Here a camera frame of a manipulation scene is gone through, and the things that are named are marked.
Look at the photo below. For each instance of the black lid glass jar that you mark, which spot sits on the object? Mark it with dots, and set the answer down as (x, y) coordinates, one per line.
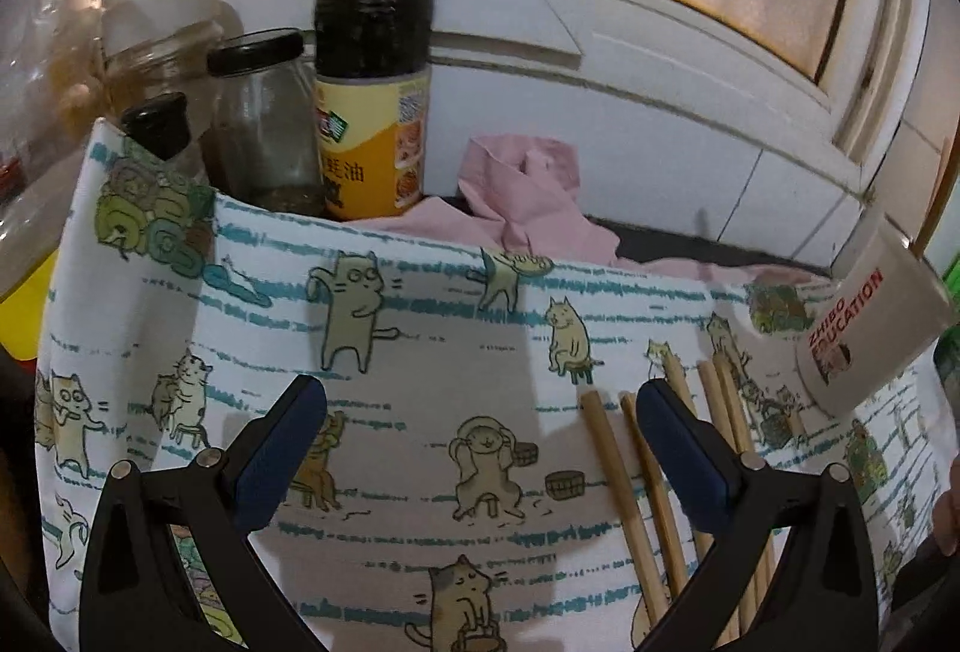
(266, 134)

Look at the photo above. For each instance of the black knob bottle stopper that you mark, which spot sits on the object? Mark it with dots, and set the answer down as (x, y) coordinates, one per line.
(157, 123)

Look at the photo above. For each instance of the white lid glass jar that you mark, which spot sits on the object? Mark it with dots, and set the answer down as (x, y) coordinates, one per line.
(161, 44)

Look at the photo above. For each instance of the yellow label sauce bottle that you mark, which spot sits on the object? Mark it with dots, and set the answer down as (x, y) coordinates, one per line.
(371, 127)

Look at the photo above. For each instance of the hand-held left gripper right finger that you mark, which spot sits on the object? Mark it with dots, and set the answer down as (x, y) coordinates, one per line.
(686, 457)

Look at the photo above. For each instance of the white printed cup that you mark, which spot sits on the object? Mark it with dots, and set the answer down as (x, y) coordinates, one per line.
(862, 322)

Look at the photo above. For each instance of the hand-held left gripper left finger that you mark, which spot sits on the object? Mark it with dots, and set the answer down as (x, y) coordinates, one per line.
(281, 449)

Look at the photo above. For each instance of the wooden chopstick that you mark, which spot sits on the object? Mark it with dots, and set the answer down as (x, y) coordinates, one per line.
(655, 502)
(615, 487)
(709, 389)
(675, 374)

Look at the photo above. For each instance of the cat print cloth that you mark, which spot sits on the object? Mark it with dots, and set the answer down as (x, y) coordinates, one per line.
(420, 382)

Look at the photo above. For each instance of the pink cloth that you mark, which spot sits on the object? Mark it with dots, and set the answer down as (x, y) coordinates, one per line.
(525, 194)

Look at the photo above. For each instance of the yellow plastic container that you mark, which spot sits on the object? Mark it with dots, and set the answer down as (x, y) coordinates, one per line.
(22, 314)

